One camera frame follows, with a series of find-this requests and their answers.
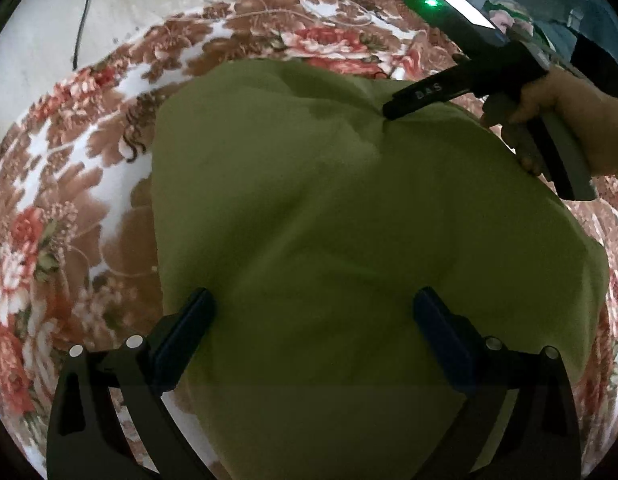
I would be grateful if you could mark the person's right forearm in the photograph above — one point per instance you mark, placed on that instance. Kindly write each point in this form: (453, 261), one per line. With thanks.
(606, 67)

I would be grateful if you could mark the person's right hand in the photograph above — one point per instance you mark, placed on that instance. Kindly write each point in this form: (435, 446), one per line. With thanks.
(584, 120)

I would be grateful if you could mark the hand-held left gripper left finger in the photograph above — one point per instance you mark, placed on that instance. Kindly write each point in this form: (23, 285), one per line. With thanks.
(186, 340)

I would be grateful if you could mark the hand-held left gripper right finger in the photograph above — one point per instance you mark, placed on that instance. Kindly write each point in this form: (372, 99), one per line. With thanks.
(441, 342)

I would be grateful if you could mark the floral pillow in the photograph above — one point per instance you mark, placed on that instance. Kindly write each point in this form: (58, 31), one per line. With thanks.
(506, 15)

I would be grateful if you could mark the large green garment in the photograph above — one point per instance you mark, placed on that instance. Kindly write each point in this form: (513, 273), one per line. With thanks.
(339, 235)

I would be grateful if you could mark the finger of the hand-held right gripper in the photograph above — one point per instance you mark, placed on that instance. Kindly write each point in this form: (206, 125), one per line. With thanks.
(424, 94)

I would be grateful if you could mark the floral brown blanket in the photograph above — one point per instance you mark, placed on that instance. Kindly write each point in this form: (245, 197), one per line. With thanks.
(89, 160)

